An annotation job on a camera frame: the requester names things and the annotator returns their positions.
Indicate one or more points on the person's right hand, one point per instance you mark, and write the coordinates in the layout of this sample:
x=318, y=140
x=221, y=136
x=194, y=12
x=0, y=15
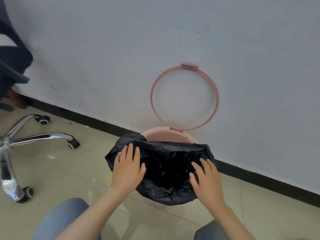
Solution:
x=210, y=187

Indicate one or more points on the person's left hand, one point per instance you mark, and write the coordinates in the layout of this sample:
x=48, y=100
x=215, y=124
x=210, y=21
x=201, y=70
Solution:
x=127, y=172

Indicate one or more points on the black plastic bag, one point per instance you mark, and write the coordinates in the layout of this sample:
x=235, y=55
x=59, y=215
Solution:
x=170, y=184

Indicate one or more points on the pink plastic trash bin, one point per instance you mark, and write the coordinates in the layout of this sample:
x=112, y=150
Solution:
x=165, y=137

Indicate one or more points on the person's left forearm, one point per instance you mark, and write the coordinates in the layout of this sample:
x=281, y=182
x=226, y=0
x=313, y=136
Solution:
x=95, y=217

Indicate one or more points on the person's left leg blue jeans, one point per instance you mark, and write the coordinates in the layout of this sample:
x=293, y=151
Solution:
x=62, y=219

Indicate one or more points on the small brown object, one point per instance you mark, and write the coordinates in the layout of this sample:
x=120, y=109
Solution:
x=17, y=99

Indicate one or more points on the black office chair chrome base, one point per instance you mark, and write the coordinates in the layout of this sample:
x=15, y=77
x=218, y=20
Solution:
x=12, y=62

